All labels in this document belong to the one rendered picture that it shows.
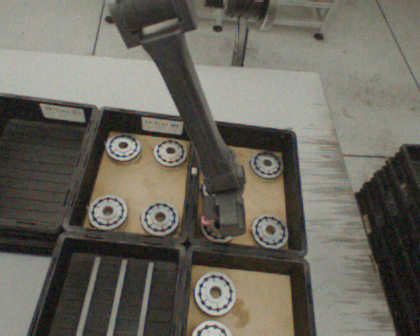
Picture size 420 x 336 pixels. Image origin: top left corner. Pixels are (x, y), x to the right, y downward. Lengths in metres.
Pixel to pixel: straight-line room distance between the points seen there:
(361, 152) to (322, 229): 1.31
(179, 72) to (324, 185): 0.90
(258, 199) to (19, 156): 0.72
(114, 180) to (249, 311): 0.51
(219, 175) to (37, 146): 0.64
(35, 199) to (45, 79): 0.62
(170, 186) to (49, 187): 0.34
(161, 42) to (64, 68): 1.08
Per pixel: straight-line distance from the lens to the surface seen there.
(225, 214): 0.76
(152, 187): 1.06
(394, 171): 1.83
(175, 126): 1.10
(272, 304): 0.98
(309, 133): 1.47
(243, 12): 1.19
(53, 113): 1.18
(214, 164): 0.69
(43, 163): 1.15
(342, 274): 1.23
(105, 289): 0.96
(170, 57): 0.55
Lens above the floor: 1.75
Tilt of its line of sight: 56 degrees down
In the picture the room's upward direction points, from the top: 11 degrees clockwise
